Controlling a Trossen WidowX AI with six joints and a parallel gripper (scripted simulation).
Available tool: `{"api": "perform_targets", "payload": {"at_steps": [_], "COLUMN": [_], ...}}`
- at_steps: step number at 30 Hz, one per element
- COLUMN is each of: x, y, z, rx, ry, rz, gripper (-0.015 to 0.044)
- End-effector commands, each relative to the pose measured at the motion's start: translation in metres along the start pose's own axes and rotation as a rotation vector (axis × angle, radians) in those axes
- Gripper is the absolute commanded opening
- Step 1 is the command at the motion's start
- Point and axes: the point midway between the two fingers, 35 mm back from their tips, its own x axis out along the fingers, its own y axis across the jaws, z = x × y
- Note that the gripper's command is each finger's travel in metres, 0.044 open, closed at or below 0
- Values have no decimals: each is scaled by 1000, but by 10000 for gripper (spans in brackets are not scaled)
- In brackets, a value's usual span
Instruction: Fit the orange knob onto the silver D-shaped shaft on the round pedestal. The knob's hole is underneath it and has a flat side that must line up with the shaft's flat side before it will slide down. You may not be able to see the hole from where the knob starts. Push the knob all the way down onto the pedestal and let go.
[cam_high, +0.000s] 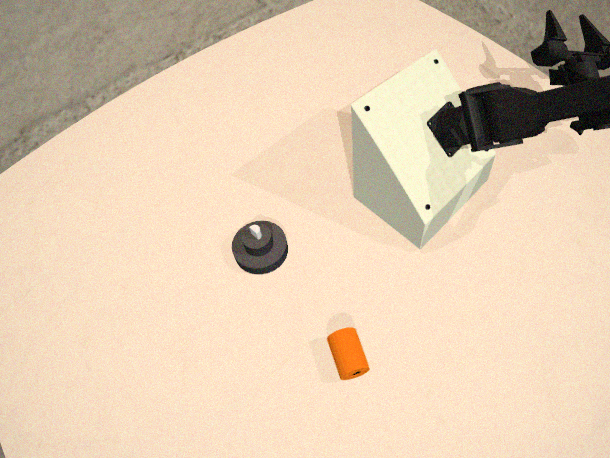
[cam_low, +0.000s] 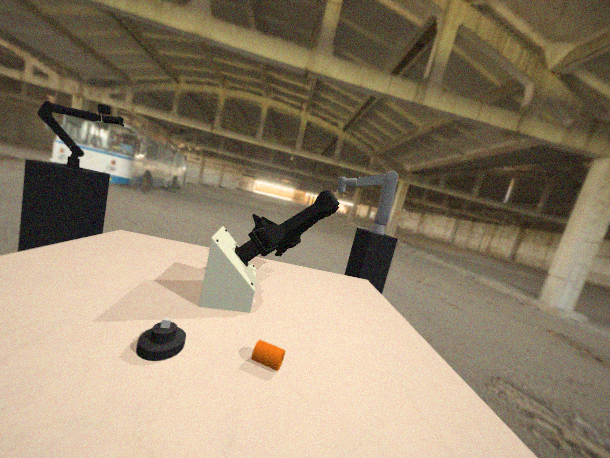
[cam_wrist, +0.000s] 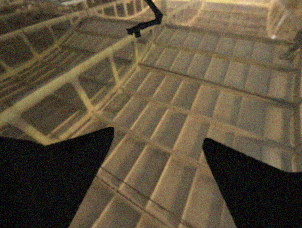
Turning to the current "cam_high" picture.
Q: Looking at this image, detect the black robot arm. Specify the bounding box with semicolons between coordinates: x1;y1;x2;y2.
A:
427;64;610;158

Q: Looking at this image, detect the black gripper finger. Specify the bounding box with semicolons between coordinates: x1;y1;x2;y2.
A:
542;10;567;44
579;14;610;52

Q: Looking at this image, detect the orange knob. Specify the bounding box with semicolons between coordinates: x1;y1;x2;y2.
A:
327;327;370;380

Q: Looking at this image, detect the dark grey round pedestal with silver shaft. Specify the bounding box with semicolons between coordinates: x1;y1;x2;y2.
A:
232;221;288;275

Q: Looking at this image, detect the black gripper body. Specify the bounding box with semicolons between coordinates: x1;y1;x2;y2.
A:
531;40;610;85

